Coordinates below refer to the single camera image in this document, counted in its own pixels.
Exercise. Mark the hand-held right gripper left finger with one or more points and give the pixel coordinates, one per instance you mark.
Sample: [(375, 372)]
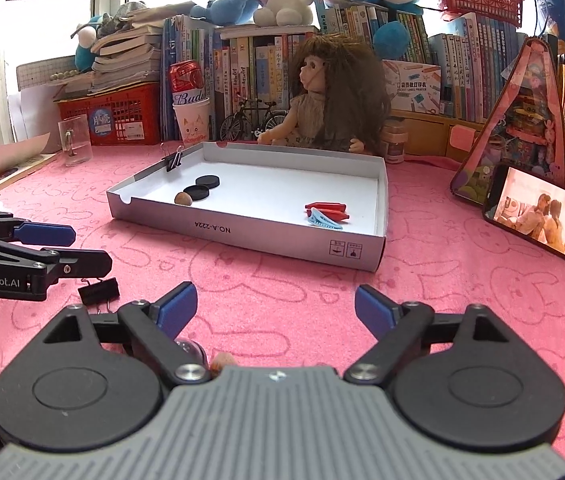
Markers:
[(175, 307)]

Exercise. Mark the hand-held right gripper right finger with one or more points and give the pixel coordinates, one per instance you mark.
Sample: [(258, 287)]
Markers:
[(375, 307)]

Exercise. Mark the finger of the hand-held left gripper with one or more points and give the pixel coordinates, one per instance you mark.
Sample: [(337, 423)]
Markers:
[(45, 235), (82, 266)]

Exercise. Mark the black binder clip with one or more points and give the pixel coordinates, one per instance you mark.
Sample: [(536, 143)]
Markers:
[(98, 291), (175, 161)]

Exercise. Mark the clear dome black base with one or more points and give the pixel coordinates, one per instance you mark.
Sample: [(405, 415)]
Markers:
[(191, 350)]

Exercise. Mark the brown acorn nut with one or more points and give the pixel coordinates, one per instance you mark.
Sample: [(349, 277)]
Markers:
[(223, 362)]

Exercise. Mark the large blue hair clip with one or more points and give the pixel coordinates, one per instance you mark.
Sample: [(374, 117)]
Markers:
[(322, 222)]

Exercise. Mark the red plastic crayon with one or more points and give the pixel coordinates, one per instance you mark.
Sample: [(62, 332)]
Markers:
[(325, 205), (336, 215)]

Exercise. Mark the small brown hazelnut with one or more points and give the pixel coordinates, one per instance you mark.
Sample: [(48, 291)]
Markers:
[(183, 199)]

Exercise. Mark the shallow black round lid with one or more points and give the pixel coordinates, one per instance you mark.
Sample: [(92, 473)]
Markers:
[(196, 192)]

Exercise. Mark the white cardboard box tray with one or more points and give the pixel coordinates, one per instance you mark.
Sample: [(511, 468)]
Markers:
[(272, 185)]

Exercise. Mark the pink bunny print towel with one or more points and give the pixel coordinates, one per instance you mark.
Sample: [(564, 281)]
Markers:
[(437, 285)]

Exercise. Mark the clear glass mug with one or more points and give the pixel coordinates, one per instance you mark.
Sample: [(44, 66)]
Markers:
[(77, 155)]

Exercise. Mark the red plastic crate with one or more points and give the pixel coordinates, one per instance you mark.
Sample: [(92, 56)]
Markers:
[(127, 115)]

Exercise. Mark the small lidded jar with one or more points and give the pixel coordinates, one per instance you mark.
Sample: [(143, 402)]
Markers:
[(395, 147)]

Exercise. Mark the white grid board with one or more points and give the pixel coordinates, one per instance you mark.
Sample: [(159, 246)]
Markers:
[(37, 72)]

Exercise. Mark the wooden drawer organiser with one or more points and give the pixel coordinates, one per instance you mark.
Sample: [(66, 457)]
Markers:
[(427, 135)]

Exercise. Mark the white paper cup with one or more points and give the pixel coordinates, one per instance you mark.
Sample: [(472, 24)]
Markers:
[(192, 120)]

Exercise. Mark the blue white round plush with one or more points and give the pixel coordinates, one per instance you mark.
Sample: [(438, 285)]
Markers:
[(85, 52)]

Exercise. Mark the black miniature bicycle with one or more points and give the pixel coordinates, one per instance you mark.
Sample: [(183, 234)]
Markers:
[(232, 127)]

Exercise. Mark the black smartphone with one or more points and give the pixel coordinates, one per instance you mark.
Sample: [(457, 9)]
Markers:
[(542, 210)]

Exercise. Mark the stack of lying books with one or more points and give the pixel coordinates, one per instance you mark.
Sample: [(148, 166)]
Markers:
[(122, 55)]

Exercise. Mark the red drink can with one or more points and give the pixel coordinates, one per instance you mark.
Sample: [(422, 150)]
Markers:
[(187, 77)]

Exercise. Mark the brown-haired doll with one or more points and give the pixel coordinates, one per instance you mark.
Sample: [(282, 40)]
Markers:
[(347, 95)]

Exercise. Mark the white illustrated carton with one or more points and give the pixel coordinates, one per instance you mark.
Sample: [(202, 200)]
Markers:
[(412, 87)]

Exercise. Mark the pink triangular pencil case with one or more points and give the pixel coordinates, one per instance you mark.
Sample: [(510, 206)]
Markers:
[(527, 110)]

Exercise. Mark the row of upright books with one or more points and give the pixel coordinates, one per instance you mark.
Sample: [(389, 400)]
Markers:
[(262, 70)]

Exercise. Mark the small blue bear plush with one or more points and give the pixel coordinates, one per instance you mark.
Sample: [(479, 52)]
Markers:
[(227, 7)]

